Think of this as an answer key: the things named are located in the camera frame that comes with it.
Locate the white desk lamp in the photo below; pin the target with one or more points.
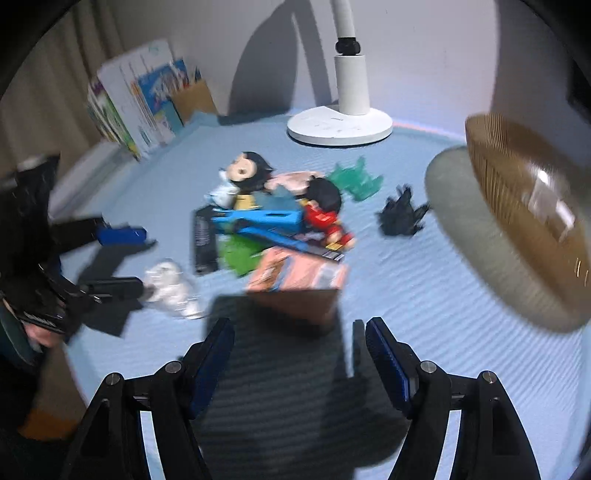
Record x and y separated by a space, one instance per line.
351 121

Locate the green book stack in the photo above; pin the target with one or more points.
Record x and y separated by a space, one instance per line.
106 118

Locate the white toy figure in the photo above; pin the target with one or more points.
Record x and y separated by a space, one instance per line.
168 289

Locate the white booklet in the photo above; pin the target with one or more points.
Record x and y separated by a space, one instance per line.
120 79

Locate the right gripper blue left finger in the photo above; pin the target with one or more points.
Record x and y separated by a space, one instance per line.
206 363

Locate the pink oval dish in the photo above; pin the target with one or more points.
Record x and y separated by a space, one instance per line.
296 182

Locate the pink toy box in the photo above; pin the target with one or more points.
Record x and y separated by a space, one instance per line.
299 286

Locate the black haired boy figurine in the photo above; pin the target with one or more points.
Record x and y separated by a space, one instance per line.
247 173

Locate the brown cardboard holder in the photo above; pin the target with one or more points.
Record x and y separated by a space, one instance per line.
194 98

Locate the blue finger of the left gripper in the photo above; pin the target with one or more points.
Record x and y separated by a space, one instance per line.
107 236
115 289

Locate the black toy figure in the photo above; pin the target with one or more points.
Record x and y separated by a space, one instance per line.
400 217

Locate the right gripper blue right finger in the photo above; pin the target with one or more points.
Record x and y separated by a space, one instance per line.
396 363

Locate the black rectangular box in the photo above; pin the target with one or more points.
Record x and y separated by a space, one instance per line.
204 246

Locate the left hand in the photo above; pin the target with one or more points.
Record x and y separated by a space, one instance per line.
40 338

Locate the green crystal toy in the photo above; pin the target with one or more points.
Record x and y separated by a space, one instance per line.
241 254

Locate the light blue quilted mat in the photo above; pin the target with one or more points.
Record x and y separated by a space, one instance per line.
300 398

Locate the light blue crystal toy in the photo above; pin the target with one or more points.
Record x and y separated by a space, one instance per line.
279 199

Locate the blue illustrated book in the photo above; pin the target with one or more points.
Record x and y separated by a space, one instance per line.
157 87

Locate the blue pen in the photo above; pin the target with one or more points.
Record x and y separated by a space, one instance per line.
276 227

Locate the teal crystal toy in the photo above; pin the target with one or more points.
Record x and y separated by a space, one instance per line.
356 180

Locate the amber ribbed glass bowl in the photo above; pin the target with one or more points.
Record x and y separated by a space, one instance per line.
518 209

